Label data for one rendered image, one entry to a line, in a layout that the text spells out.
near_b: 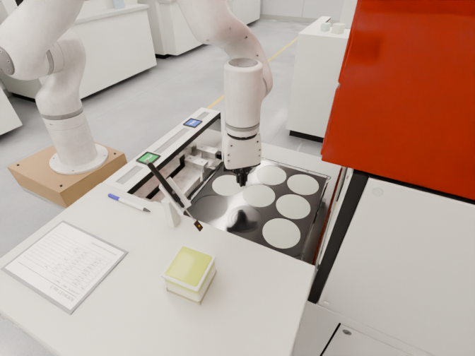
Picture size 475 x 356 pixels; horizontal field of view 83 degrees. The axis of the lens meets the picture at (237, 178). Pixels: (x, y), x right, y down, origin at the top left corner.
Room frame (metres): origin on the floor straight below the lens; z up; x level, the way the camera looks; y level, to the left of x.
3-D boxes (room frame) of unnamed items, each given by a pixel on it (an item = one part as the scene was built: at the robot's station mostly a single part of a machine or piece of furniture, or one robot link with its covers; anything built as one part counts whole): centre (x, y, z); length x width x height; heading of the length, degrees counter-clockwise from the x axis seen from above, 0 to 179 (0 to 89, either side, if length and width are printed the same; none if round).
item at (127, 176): (0.81, 0.23, 0.89); 0.55 x 0.09 x 0.14; 154
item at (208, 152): (0.84, 0.11, 0.89); 0.08 x 0.03 x 0.03; 64
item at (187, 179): (0.69, 0.18, 0.87); 0.36 x 0.08 x 0.03; 154
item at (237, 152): (0.58, -0.01, 1.09); 0.10 x 0.07 x 0.11; 106
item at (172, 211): (0.42, 0.14, 1.03); 0.06 x 0.04 x 0.13; 64
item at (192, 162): (0.76, 0.15, 0.89); 0.08 x 0.03 x 0.03; 64
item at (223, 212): (0.60, -0.07, 0.90); 0.34 x 0.34 x 0.01; 64
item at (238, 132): (0.58, -0.01, 1.15); 0.09 x 0.08 x 0.03; 106
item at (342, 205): (0.67, -0.35, 1.02); 0.82 x 0.03 x 0.40; 154
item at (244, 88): (0.58, -0.01, 1.23); 0.09 x 0.08 x 0.13; 153
